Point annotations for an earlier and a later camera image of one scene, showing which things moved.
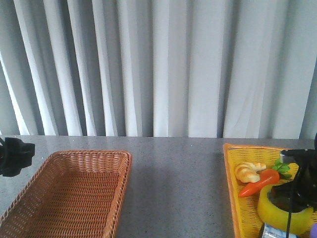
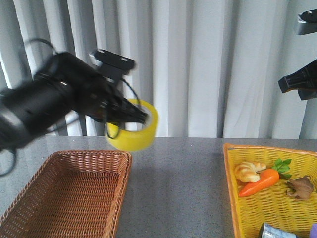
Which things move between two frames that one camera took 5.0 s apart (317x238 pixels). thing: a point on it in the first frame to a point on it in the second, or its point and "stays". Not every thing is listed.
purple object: (314, 231) stays
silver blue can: (269, 231) stays
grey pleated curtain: (216, 69) stays
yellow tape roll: (301, 222) to (132, 141)
